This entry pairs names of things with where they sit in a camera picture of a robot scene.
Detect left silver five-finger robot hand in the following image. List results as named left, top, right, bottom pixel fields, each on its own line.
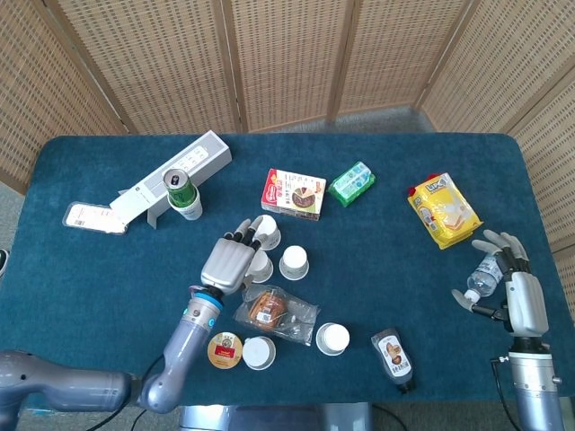
left=199, top=215, right=266, bottom=296

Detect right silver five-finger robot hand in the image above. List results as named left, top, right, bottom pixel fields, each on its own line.
left=451, top=229, right=550, bottom=338

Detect paper cup green fern print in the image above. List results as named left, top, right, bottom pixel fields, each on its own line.
left=249, top=250, right=274, bottom=284
left=315, top=322, right=351, bottom=357

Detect paper cup blue flower print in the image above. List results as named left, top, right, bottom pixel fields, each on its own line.
left=253, top=214, right=283, bottom=251

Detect paper cup green flower print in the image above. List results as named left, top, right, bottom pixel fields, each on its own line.
left=278, top=245, right=311, bottom=282

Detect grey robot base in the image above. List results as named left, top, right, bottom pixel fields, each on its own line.
left=179, top=402, right=374, bottom=431

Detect stacked white paper cups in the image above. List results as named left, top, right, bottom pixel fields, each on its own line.
left=172, top=188, right=204, bottom=221

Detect round brown lid cup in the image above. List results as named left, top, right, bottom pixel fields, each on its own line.
left=207, top=331, right=244, bottom=370

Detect paper cup under grey jar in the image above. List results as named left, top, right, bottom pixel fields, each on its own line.
left=242, top=335, right=278, bottom=372

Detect clear plastic water bottle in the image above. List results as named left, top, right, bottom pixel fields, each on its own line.
left=466, top=253, right=504, bottom=301

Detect bread in clear plastic bag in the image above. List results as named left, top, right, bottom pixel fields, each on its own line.
left=232, top=283, right=321, bottom=347

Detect green energy drink can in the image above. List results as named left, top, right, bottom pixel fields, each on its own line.
left=162, top=168, right=199, bottom=207

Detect blue felt table cover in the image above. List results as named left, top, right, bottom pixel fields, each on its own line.
left=0, top=132, right=575, bottom=412

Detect red white cake box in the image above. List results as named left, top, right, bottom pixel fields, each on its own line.
left=261, top=168, right=327, bottom=222

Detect long grey cardboard box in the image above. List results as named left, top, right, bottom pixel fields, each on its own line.
left=109, top=130, right=234, bottom=230

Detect yellow biscuit bag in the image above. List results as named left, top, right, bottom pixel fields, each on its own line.
left=407, top=172, right=484, bottom=251

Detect dark sauce squeeze bottle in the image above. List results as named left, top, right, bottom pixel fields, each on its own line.
left=370, top=329, right=414, bottom=395

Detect flat white packet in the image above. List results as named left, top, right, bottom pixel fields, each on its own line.
left=62, top=201, right=129, bottom=235

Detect green snack packet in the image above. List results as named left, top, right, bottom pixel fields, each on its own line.
left=326, top=161, right=377, bottom=208

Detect rattan folding screen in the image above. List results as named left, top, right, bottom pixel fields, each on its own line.
left=0, top=0, right=575, bottom=318

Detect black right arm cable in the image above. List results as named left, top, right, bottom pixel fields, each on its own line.
left=491, top=356, right=522, bottom=431

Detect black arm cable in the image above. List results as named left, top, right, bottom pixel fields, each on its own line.
left=102, top=354, right=166, bottom=431
left=491, top=356, right=522, bottom=431

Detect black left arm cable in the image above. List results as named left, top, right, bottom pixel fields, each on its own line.
left=102, top=354, right=166, bottom=431

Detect black floor cable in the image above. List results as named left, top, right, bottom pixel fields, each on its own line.
left=372, top=402, right=408, bottom=431

